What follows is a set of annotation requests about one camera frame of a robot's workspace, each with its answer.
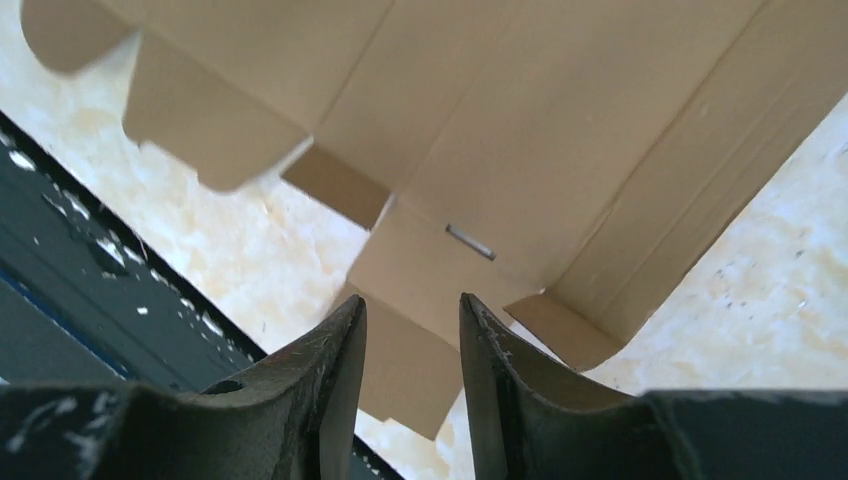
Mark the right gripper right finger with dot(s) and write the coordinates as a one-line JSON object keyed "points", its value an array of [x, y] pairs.
{"points": [[531, 417]]}

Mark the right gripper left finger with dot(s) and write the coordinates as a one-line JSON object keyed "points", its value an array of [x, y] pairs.
{"points": [[289, 416]]}

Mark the brown cardboard box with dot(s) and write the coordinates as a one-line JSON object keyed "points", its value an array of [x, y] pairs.
{"points": [[566, 161]]}

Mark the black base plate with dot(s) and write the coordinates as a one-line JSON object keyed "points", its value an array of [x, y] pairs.
{"points": [[83, 300]]}

